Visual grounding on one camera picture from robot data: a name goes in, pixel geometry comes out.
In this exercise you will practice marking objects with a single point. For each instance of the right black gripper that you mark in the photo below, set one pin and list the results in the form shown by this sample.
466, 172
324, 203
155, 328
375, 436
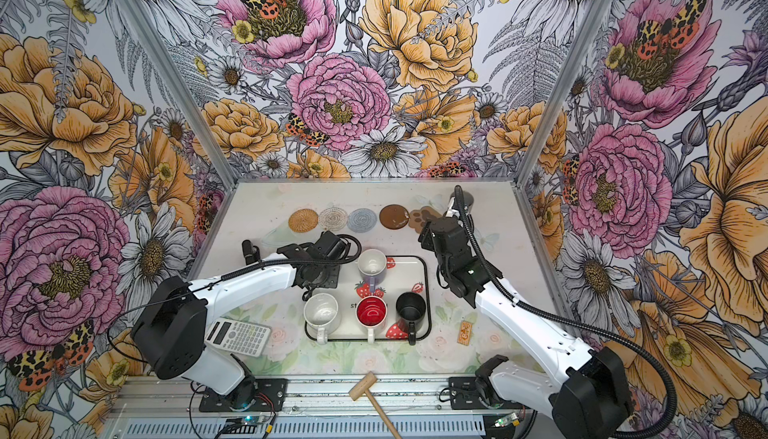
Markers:
426, 236

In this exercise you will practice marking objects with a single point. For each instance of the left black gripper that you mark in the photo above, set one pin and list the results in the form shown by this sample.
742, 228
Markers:
330, 282

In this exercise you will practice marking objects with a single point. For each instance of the woven straw round coaster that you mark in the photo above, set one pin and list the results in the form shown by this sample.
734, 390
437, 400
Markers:
303, 220

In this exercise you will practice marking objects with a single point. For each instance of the beige woven round coaster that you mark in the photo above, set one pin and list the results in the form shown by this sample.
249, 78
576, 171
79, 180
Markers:
333, 219

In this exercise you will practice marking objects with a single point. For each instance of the purple white mug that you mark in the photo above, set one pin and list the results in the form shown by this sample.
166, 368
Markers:
372, 266

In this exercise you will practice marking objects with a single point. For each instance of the blue grey woven coaster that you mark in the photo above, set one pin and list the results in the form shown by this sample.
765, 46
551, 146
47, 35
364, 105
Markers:
362, 220

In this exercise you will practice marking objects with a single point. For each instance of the brown paw shaped coaster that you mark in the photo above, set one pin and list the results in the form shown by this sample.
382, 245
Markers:
418, 218

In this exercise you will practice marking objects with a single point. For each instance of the glossy brown round coaster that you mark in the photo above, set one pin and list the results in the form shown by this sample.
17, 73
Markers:
394, 216

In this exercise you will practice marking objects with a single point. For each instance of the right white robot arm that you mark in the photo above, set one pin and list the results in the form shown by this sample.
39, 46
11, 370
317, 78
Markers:
583, 391

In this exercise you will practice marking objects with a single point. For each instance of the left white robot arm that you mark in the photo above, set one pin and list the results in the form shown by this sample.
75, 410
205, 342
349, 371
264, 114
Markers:
170, 332

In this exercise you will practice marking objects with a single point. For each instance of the strawberry print serving tray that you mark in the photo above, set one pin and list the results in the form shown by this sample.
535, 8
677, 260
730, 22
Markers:
405, 273

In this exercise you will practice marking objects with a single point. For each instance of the small orange biscuit block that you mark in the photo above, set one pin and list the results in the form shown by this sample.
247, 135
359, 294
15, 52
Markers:
465, 333

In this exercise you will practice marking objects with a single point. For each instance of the black mug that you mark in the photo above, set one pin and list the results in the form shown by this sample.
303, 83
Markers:
411, 309

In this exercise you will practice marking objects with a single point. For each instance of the red interior white mug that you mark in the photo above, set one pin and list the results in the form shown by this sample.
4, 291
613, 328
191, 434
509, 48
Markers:
371, 314

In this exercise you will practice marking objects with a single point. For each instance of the white calculator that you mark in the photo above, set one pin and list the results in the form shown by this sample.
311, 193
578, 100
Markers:
238, 337

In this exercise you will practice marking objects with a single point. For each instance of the wooden mallet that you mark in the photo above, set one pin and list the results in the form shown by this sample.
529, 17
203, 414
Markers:
363, 389

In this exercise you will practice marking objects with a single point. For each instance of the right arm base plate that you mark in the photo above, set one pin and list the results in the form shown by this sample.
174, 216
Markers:
473, 393

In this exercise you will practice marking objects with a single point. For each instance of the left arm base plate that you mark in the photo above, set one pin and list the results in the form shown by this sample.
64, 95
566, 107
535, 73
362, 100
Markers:
270, 392

